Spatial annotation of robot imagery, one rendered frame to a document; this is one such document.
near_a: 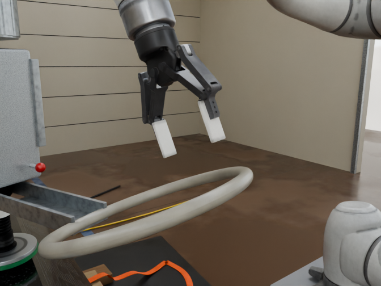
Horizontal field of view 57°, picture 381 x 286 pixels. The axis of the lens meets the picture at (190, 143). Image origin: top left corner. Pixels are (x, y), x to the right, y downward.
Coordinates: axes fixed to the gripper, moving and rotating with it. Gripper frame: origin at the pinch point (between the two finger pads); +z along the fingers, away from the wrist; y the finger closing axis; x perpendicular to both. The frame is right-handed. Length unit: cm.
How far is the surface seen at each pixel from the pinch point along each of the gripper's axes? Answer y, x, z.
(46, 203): 67, 6, 3
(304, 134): 270, -469, 46
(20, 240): 94, 10, 13
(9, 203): 67, 16, 0
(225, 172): 17.2, -22.7, 10.1
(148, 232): 2.7, 12.1, 11.4
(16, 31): 58, 1, -48
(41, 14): 484, -206, -271
